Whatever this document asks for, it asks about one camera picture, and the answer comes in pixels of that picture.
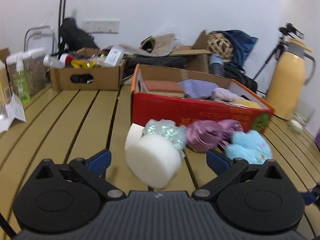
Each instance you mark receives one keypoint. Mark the white bottle in box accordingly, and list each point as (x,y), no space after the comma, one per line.
(52,62)

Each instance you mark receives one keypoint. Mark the folding step stool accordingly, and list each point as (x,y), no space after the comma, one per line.
(38,33)

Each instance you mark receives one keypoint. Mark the paper leaflets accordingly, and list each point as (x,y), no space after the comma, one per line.
(15,111)

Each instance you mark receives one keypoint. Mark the white foam sponge roll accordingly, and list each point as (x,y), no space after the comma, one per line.
(152,158)

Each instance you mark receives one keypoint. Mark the light blue plush toy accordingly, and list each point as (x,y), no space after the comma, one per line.
(250,146)

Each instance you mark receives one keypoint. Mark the iridescent mesh scrubber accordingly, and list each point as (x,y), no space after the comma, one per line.
(169,130)

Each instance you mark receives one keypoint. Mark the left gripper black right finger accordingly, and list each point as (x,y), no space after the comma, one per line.
(254,198)

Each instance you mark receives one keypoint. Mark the open cardboard box behind table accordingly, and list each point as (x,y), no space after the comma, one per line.
(197,55)

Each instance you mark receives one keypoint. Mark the purple knitted cloth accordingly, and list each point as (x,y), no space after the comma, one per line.
(198,89)

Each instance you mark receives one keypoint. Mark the wall power outlet strip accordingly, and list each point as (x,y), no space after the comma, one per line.
(101,26)

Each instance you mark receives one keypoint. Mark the green spray bottle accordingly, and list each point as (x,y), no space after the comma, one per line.
(21,81)

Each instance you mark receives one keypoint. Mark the yellow thermos jug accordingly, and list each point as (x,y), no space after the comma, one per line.
(294,70)

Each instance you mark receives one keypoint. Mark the black bag on floor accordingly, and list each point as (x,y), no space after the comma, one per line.
(239,75)

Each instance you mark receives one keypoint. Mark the beige fleece mat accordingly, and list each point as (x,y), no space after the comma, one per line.
(154,46)

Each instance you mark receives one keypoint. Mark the pink satin scrunchie bag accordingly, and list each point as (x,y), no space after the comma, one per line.
(203,135)

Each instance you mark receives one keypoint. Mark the woven rattan ball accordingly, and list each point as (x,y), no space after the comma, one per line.
(217,43)

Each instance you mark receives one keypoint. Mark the orange scrubbing sponge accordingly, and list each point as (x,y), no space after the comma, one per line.
(166,88)

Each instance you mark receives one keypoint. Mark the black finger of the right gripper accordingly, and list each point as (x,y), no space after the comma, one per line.
(312,196)

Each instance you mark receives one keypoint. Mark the clear storage container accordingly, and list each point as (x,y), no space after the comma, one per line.
(33,68)

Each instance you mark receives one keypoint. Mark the black trolley bag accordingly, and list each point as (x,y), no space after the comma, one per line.
(73,38)

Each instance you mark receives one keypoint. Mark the wooden block box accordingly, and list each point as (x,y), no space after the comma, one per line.
(5,92)

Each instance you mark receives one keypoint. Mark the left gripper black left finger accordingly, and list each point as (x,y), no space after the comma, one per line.
(59,198)

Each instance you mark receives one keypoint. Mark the dark blue blanket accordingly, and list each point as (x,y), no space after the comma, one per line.
(242,44)

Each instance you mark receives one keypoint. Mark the black camera tripod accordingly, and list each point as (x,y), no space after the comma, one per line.
(276,53)

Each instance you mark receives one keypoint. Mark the purple tissue box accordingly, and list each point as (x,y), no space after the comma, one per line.
(317,140)

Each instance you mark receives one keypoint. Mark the red cardboard box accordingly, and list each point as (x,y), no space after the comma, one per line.
(184,111)

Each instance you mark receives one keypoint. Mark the lilac fluffy towel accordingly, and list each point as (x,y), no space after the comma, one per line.
(223,94)

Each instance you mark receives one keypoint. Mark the glass candle jar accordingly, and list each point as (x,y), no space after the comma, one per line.
(301,116)

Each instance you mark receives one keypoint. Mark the blue water bottle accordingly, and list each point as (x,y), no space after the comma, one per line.
(216,65)

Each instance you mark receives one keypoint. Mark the small brown cardboard box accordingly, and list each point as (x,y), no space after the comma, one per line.
(85,71)

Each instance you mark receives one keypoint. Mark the black video camera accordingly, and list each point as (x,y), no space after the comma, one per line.
(289,30)

